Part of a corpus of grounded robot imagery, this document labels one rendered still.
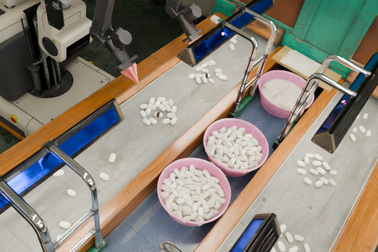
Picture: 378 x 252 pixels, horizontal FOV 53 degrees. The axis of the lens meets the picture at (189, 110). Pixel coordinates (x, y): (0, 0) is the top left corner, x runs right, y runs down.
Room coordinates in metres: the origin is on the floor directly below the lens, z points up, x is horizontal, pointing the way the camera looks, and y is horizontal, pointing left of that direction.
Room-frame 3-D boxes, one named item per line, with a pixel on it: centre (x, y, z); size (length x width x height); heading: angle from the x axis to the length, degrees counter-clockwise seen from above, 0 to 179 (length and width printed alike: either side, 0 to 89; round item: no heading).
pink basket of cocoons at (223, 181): (0.72, -0.07, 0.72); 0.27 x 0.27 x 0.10
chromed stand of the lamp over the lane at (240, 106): (1.29, -0.17, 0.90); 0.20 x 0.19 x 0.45; 150
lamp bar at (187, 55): (1.34, -0.10, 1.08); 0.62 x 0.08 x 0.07; 150
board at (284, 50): (1.54, -0.54, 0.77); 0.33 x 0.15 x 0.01; 60
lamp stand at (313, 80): (1.10, -0.52, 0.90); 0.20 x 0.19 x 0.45; 150
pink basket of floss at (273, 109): (1.35, -0.43, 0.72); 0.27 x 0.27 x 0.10
